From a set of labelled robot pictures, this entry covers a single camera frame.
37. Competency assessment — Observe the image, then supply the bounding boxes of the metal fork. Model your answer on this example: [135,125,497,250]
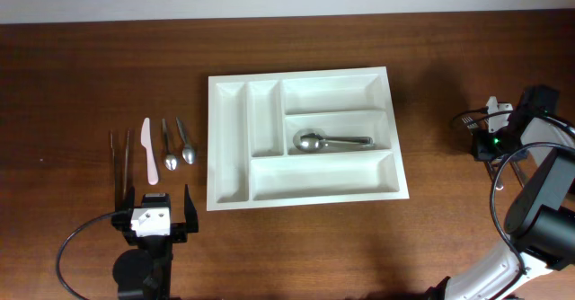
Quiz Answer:
[462,116,504,190]
[511,162,529,188]

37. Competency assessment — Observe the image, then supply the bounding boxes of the pink plastic knife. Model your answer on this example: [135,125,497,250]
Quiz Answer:
[140,118,159,185]

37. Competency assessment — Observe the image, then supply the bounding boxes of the metal serrated tongs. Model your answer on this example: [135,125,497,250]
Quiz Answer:
[109,129,130,211]

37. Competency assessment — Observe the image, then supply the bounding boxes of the small metal teaspoon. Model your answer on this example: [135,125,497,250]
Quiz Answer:
[176,117,196,164]
[162,119,178,171]

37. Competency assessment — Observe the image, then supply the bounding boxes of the large metal spoon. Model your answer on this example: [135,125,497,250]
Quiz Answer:
[294,136,374,153]
[296,132,373,145]

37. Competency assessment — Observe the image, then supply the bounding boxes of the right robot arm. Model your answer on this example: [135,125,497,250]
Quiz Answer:
[424,84,574,300]

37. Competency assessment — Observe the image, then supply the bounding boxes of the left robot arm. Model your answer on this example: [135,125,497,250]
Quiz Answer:
[111,187,199,300]

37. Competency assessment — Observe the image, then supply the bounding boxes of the white plastic cutlery tray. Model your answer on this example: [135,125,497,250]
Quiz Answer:
[207,66,409,211]

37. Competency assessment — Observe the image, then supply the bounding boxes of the left black cable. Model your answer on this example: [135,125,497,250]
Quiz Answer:
[55,209,131,300]

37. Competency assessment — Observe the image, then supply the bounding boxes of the black cable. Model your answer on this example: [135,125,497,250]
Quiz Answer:
[449,106,575,300]
[55,209,131,300]

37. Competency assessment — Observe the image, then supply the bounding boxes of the right black cable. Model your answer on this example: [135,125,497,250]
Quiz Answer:
[449,106,575,300]

